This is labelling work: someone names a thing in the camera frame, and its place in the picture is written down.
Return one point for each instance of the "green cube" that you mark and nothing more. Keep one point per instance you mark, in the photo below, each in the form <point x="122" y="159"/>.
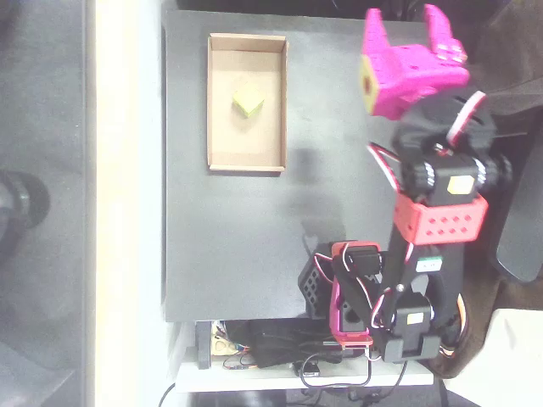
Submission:
<point x="248" y="102"/>

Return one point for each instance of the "magenta gripper yellow face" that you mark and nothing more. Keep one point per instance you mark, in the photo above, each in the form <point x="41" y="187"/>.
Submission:
<point x="413" y="69"/>

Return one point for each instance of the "shallow cardboard box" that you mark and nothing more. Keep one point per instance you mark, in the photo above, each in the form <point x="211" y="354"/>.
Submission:
<point x="250" y="144"/>

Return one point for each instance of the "light wooden piece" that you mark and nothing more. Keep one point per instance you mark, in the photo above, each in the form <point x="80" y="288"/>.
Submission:
<point x="221" y="345"/>

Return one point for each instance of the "brown cloth with snap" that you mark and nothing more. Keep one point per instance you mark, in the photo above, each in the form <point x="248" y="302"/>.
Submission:
<point x="475" y="339"/>

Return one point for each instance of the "black red pink robot arm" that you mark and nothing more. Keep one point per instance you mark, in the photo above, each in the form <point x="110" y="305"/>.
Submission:
<point x="451" y="254"/>

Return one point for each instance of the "black office chair part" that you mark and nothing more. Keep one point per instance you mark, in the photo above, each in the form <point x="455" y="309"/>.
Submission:
<point x="524" y="237"/>

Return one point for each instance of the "white fabric sheet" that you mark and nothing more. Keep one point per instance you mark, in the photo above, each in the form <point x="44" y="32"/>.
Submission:
<point x="505" y="360"/>

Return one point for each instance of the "white shelf board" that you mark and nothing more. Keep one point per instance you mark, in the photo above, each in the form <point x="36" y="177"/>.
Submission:
<point x="254" y="379"/>

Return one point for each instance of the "black lattice base mount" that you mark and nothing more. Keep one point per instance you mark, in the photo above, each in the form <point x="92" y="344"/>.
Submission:
<point x="313" y="288"/>

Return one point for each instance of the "black plug adapter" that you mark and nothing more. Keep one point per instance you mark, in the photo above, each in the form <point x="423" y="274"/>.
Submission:
<point x="309" y="369"/>

